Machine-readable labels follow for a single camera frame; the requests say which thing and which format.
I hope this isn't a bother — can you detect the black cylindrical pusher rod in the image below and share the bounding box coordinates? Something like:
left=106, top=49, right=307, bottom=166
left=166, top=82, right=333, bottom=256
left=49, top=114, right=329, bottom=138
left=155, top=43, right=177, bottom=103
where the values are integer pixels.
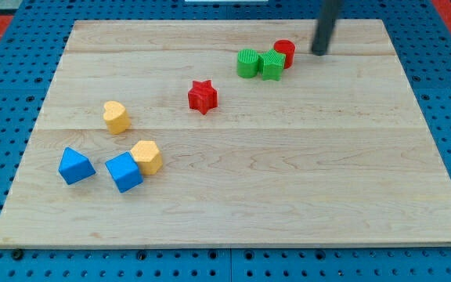
left=310, top=0, right=343, bottom=56

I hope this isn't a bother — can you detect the green star block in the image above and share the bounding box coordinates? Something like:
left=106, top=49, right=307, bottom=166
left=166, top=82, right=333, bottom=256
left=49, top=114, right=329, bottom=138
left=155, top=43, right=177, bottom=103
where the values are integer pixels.
left=258, top=49, right=286, bottom=81

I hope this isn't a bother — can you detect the red star block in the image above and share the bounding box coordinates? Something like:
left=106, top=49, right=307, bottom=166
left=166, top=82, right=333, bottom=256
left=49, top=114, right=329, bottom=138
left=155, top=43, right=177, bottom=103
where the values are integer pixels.
left=188, top=80, right=218, bottom=115

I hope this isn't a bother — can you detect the red cylinder block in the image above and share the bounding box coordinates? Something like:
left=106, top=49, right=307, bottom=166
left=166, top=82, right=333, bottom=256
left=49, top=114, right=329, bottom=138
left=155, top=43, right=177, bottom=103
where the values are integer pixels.
left=273, top=39, right=296, bottom=69

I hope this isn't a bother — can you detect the green cylinder block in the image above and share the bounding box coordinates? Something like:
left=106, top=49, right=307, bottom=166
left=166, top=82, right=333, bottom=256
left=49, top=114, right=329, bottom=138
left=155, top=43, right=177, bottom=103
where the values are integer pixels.
left=236, top=49, right=259, bottom=78

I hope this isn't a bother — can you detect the light wooden board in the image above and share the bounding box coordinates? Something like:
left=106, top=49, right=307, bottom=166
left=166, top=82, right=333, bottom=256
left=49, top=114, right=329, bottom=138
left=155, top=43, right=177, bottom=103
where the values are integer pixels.
left=0, top=20, right=451, bottom=249

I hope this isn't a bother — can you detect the yellow hexagon block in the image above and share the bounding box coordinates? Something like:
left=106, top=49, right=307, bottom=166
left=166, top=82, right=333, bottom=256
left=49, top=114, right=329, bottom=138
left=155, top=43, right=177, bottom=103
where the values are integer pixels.
left=130, top=140, right=163, bottom=175

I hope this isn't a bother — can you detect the yellow heart block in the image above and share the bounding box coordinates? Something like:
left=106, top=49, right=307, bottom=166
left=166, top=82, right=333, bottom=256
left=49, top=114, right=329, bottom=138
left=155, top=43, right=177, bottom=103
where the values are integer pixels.
left=103, top=100, right=131, bottom=135

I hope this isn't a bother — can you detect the blue cube block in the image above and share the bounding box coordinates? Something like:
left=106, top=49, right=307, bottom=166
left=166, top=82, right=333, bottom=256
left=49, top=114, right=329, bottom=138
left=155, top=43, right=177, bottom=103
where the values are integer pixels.
left=105, top=152, right=143, bottom=193

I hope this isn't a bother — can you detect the blue triangle block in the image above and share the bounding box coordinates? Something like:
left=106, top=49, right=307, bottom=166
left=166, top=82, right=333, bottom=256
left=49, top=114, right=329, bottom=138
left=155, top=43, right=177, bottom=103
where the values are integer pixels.
left=58, top=147, right=96, bottom=185

